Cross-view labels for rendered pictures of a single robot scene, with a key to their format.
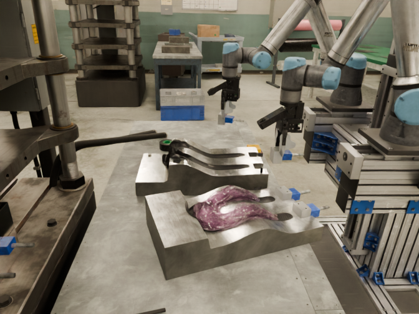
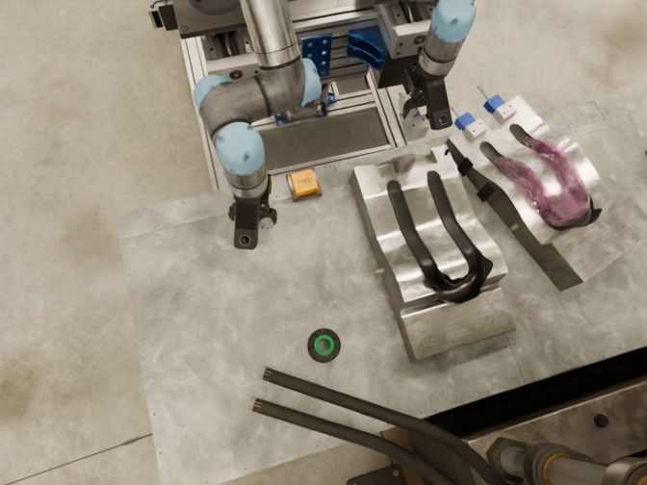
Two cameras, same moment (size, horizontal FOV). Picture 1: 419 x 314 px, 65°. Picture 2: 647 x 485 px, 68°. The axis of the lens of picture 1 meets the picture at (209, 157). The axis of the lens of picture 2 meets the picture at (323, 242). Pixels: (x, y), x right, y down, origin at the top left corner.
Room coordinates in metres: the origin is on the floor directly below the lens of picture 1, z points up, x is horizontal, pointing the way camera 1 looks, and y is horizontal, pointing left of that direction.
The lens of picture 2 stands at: (1.61, 0.32, 1.98)
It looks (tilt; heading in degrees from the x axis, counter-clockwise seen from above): 72 degrees down; 250
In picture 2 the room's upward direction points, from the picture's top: 9 degrees clockwise
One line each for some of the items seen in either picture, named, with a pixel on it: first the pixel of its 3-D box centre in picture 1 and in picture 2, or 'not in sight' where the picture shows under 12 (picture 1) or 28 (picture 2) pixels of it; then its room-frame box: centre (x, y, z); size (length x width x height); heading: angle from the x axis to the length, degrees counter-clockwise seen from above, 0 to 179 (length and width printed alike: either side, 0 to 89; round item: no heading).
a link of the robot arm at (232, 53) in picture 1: (231, 55); (241, 155); (1.63, -0.09, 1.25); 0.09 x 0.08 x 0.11; 103
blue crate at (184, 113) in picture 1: (181, 109); not in sight; (4.51, 0.41, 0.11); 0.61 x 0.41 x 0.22; 97
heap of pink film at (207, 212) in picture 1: (233, 205); (549, 177); (0.87, -0.08, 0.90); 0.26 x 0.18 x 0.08; 112
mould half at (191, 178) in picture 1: (201, 164); (431, 245); (1.21, 0.03, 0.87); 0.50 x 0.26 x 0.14; 94
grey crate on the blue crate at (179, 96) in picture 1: (181, 97); not in sight; (4.50, 0.41, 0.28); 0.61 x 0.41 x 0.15; 97
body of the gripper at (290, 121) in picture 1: (289, 116); (427, 78); (1.19, -0.30, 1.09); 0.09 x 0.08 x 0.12; 96
